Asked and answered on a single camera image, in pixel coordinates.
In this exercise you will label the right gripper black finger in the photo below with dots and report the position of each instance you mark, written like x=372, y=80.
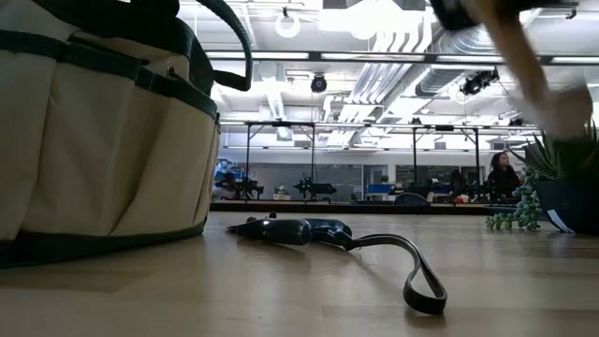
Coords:
x=451, y=14

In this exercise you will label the beige canvas gardening bag green trim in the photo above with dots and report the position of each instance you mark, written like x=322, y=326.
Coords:
x=93, y=154

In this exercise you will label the black ceiling track fixture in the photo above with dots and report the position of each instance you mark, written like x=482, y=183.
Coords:
x=561, y=4

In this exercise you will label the person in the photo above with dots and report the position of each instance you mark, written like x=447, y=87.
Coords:
x=503, y=180

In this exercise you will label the blue storage box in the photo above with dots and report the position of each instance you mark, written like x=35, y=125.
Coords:
x=379, y=188

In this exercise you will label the dark rounded chair back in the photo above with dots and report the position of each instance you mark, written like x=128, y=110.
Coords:
x=412, y=200

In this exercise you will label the potted succulent plant dark pot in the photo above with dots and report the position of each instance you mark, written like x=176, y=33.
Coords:
x=568, y=201

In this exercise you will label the black hanging camera cluster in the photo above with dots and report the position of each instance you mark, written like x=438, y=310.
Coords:
x=477, y=83

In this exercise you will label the black overhead frame bar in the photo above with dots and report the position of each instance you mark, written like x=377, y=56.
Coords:
x=316, y=55

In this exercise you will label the black workstation frame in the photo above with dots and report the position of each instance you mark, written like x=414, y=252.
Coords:
x=476, y=154
x=248, y=159

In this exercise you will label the black round ceiling camera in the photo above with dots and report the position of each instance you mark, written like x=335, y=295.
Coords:
x=318, y=83

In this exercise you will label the black aluminium table frame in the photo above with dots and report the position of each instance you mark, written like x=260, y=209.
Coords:
x=327, y=207

